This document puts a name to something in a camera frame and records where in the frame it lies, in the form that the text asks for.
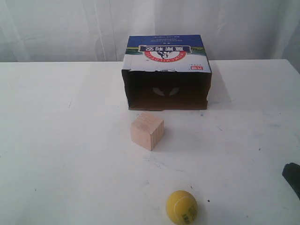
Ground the yellow tennis ball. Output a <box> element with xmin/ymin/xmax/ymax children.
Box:
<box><xmin>166</xmin><ymin>190</ymin><xmax>198</xmax><ymax>225</ymax></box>

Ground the light wooden cube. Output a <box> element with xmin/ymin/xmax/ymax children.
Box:
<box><xmin>130</xmin><ymin>112</ymin><xmax>164</xmax><ymax>151</ymax></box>

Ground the blue white cardboard box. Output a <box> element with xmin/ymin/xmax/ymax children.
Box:
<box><xmin>121</xmin><ymin>35</ymin><xmax>212</xmax><ymax>111</ymax></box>

